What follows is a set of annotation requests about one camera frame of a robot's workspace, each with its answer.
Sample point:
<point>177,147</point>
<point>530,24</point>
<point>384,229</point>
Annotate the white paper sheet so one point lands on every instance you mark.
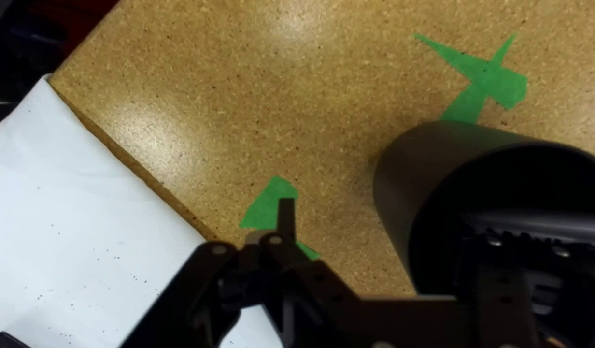
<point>73,233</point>

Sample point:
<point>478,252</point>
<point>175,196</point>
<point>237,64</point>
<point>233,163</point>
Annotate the green tape cross mark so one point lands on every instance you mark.
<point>488,80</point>

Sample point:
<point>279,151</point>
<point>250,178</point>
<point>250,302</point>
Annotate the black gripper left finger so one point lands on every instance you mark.
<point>272,291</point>

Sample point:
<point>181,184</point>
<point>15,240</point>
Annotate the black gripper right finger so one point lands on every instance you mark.
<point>536,291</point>

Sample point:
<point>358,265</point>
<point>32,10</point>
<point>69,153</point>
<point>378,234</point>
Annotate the black cup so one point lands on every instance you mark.
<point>407,184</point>

